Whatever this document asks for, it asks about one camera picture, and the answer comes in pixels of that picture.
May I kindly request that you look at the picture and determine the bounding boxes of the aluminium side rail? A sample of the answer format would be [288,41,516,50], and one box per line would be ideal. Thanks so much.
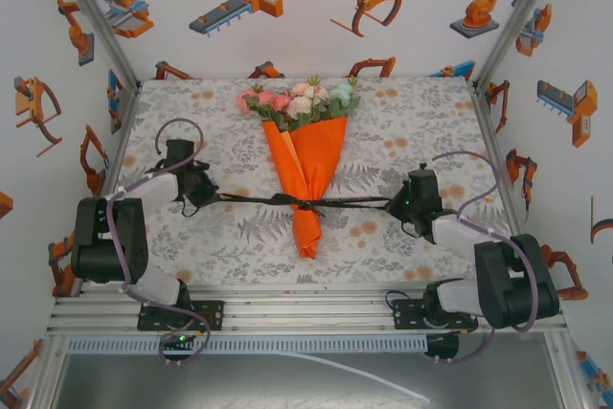
[470,85,535,261]
[87,85,144,242]

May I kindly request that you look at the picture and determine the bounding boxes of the black controller box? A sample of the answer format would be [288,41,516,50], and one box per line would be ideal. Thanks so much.
[160,330,195,352]
[424,333,461,360]

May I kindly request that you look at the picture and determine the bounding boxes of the pink artificial flower spray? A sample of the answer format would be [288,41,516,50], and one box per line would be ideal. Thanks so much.
[236,83,294,135]

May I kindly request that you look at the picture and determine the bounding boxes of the black printed ribbon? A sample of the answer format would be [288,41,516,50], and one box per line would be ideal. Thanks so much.
[215,191,398,218]

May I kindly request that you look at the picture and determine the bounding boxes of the aluminium frame post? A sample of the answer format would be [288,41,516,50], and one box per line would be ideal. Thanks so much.
[471,0,570,92]
[26,331,68,409]
[545,331,593,409]
[50,0,144,90]

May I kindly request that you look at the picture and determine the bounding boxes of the floral print tablecloth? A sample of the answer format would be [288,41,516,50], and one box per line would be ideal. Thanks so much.
[98,76,523,286]

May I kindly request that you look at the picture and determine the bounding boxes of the cream artificial flower spray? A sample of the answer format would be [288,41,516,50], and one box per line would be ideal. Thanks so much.
[286,75,332,131]

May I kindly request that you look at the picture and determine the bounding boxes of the orange wrapping paper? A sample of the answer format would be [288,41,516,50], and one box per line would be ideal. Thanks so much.
[261,116,350,261]

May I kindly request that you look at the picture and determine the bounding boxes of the thin white tube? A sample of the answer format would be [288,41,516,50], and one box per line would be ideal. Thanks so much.
[267,350,432,403]

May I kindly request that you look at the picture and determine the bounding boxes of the white slotted cable duct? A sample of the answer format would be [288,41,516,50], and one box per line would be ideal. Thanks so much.
[64,334,428,356]

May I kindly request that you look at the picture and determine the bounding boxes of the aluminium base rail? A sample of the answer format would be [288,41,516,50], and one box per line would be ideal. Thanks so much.
[45,284,569,334]

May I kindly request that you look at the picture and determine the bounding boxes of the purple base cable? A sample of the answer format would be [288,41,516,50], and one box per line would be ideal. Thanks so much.
[159,325,212,368]
[428,322,497,365]

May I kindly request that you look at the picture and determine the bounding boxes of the pale blue artificial flower spray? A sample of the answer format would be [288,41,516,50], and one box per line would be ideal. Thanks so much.
[329,76,364,121]

